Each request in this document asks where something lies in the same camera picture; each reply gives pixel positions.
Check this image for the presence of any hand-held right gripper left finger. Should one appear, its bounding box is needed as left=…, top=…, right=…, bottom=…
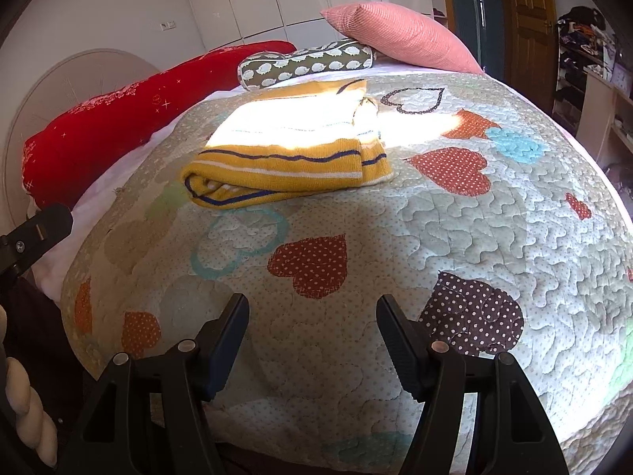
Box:
left=57, top=293, right=250, bottom=475

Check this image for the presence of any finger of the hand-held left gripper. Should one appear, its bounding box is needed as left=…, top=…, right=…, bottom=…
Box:
left=0, top=203, right=74, bottom=278

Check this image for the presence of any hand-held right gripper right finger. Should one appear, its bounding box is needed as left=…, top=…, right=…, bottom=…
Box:
left=376, top=294, right=567, bottom=475

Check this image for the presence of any yellow striped knit sweater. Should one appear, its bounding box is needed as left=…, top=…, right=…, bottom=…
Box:
left=179, top=78, right=395, bottom=210

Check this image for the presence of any shelf with clothes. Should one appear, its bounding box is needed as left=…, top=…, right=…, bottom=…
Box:
left=551, top=5, right=624, bottom=120

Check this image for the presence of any heart patchwork quilt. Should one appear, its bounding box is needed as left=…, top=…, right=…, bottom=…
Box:
left=59, top=72, right=633, bottom=475

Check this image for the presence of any red long pillow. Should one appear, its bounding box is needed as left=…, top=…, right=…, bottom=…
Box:
left=22, top=40, right=298, bottom=209

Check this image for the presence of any white round headboard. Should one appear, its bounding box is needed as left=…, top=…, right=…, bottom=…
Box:
left=0, top=48, right=161, bottom=228

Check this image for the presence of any cream twisted knit strip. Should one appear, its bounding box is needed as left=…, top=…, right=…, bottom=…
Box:
left=0, top=304, right=57, bottom=468

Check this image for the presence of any green hedgehog print bolster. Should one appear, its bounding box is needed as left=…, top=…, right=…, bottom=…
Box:
left=239, top=40, right=379, bottom=92

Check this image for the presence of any white desk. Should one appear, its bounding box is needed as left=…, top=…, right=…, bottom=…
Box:
left=581, top=69, right=633, bottom=169

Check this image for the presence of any wooden door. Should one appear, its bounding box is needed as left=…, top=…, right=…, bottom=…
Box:
left=499, top=0, right=557, bottom=105

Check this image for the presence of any dark green sliding door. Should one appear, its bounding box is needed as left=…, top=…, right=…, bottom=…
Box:
left=447, top=0, right=505, bottom=77

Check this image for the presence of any pink corduroy pillow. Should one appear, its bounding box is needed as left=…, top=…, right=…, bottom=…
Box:
left=320, top=2, right=484, bottom=75

